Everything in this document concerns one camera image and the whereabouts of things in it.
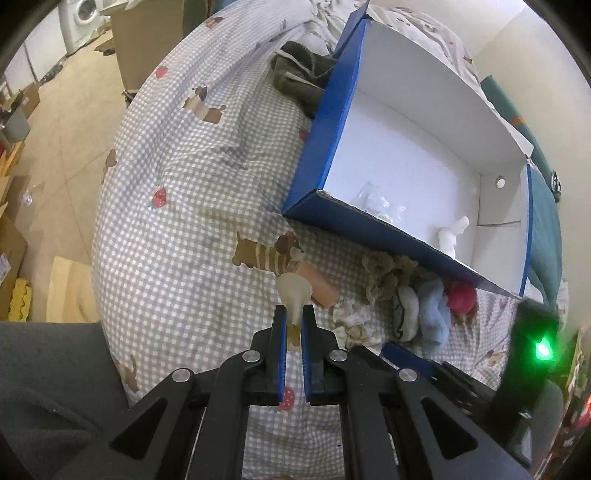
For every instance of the beige soft toy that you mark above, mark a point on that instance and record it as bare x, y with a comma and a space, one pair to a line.
293, 288

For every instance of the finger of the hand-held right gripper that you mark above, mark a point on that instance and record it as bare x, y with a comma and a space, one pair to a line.
408, 357

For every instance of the pink soft cylinder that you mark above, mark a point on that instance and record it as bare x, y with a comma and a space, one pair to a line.
321, 287

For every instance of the blue cardboard box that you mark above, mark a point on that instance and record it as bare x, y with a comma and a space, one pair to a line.
406, 138

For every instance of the flat cardboard box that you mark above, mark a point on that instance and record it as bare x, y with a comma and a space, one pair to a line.
11, 254

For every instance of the dark grey cloth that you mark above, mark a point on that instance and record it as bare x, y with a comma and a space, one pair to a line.
51, 392

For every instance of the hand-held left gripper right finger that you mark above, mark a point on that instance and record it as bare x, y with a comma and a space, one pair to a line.
306, 357

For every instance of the small black object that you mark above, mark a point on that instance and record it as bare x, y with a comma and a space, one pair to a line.
556, 182

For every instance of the checked dog-print bedsheet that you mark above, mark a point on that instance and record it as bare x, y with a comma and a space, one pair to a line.
184, 207

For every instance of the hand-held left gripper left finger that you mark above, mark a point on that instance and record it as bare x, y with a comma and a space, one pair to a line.
280, 355

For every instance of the tall cardboard box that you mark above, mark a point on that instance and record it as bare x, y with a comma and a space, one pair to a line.
138, 50

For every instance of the light wooden board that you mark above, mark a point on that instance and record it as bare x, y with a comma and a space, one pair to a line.
71, 290

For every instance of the teal pillow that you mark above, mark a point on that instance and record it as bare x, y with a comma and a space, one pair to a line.
545, 221

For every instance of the yellow foam tray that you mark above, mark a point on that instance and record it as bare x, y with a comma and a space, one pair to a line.
21, 300

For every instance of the olive green garment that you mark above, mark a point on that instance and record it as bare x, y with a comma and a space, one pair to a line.
302, 76

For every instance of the white washing machine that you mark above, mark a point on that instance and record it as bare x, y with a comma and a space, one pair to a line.
83, 18

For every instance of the red sock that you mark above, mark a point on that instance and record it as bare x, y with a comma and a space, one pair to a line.
461, 296

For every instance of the crumpled cream cloth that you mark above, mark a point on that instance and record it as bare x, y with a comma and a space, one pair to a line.
354, 324

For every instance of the white black-striped sock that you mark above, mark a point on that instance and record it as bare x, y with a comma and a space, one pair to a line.
406, 311

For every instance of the grey bin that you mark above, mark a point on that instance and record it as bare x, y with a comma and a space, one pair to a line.
16, 125

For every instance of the clear plastic bag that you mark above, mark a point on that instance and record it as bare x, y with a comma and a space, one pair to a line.
375, 201

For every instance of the light blue sock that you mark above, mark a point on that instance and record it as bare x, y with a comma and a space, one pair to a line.
434, 314

